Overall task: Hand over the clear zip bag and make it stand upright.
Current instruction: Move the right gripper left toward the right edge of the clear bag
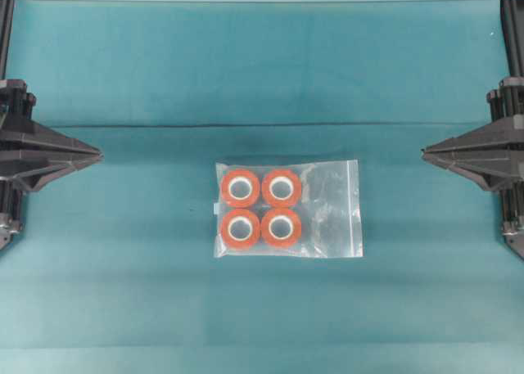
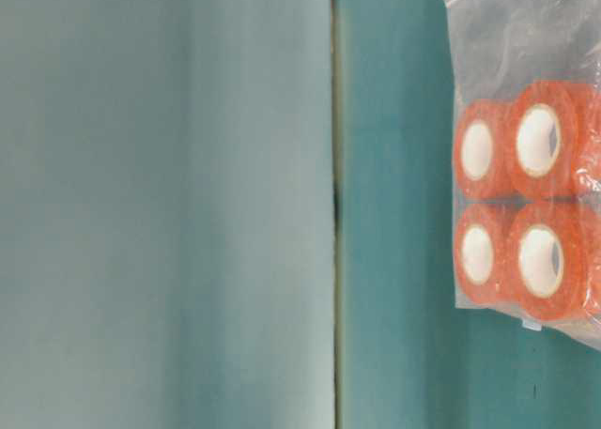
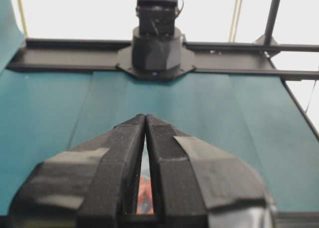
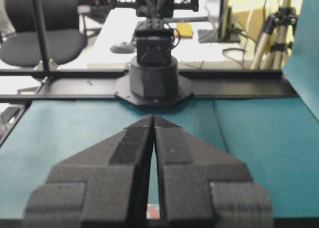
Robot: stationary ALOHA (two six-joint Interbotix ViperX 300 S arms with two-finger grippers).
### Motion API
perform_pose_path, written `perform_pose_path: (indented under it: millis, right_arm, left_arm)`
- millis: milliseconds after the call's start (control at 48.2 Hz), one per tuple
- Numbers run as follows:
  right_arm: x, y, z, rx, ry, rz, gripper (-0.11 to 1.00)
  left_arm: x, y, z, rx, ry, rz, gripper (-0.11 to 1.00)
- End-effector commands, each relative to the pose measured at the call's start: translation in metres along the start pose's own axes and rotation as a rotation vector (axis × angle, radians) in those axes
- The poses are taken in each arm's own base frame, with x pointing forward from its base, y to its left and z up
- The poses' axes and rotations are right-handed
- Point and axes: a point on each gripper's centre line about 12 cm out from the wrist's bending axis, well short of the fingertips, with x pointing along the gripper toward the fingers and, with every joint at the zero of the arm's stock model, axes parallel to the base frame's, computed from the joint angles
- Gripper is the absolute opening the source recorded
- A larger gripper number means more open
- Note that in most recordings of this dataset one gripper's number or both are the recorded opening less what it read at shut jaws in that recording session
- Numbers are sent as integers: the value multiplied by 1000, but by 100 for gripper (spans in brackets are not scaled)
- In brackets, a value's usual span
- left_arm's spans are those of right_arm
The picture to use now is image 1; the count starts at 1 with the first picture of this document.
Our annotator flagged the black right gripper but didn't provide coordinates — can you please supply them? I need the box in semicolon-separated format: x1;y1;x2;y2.
421;77;524;244

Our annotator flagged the black right frame post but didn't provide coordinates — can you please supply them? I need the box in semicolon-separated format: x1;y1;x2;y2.
500;0;524;77

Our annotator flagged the clear zip bag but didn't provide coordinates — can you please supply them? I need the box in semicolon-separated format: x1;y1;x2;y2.
214;160;364;259

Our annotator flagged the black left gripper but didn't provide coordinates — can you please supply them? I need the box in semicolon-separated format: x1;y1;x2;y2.
1;79;102;227

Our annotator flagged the black frame post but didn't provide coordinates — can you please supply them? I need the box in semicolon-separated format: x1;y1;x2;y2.
500;0;524;77
0;0;15;79

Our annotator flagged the black left frame post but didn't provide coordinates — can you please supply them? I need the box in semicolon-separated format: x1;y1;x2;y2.
0;0;15;79

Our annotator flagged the orange tape roll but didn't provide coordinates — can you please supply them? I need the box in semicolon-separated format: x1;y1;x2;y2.
219;209;260;250
220;169;260;208
260;208;302;248
261;169;302;208

